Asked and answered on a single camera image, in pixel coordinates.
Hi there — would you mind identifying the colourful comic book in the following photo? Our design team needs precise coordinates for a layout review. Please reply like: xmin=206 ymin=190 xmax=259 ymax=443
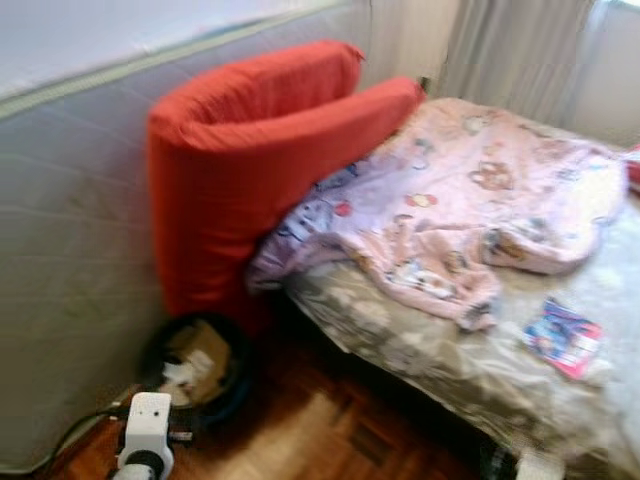
xmin=521 ymin=297 xmax=605 ymax=382

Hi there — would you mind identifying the pink cartoon print blanket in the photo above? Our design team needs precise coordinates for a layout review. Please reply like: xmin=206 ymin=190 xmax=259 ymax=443
xmin=246 ymin=97 xmax=633 ymax=333

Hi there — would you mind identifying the crumpled white paper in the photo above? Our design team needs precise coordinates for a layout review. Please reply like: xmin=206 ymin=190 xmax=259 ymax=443
xmin=160 ymin=362 xmax=206 ymax=406

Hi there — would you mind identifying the black round trash bin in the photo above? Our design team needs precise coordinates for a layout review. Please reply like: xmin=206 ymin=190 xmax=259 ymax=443
xmin=137 ymin=313 xmax=253 ymax=429

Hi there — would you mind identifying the brown cardboard piece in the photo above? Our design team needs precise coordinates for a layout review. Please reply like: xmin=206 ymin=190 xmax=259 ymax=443
xmin=165 ymin=320 xmax=233 ymax=401

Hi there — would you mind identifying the bed with grey floral sheet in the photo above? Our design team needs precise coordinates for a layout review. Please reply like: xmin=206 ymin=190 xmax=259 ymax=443
xmin=283 ymin=95 xmax=640 ymax=480

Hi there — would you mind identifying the red folded cushion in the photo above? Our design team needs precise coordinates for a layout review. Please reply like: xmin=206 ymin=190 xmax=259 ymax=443
xmin=147 ymin=40 xmax=427 ymax=326

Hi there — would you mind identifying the grey quilted mattress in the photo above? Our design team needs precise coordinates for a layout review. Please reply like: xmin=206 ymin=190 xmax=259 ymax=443
xmin=0 ymin=3 xmax=371 ymax=473

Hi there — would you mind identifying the red white blue striped pillow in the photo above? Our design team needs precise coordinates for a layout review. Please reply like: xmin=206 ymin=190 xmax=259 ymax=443
xmin=625 ymin=145 xmax=640 ymax=193

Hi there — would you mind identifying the grey curtain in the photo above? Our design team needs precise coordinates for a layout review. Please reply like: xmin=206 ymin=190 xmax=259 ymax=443
xmin=437 ymin=0 xmax=601 ymax=126

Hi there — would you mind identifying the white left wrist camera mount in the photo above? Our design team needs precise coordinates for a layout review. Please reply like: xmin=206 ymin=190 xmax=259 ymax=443
xmin=121 ymin=392 xmax=174 ymax=471

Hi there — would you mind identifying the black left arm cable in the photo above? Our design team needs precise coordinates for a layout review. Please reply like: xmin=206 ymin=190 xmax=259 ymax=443
xmin=28 ymin=403 xmax=126 ymax=476

